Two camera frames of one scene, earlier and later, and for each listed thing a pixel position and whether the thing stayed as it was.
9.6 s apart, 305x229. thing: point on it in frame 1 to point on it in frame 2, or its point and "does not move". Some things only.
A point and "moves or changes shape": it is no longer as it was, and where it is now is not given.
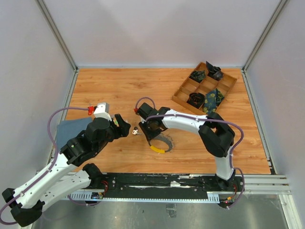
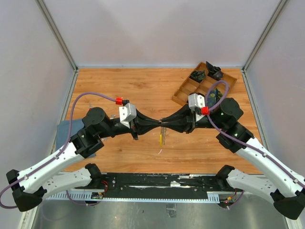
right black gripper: (149, 135) to (183, 116)
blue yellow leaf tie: (212, 100) does not move
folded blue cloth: (68, 129) does not move
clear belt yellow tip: (163, 139) moves or changes shape
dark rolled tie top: (214, 72) does not move
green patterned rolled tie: (198, 76) does not move
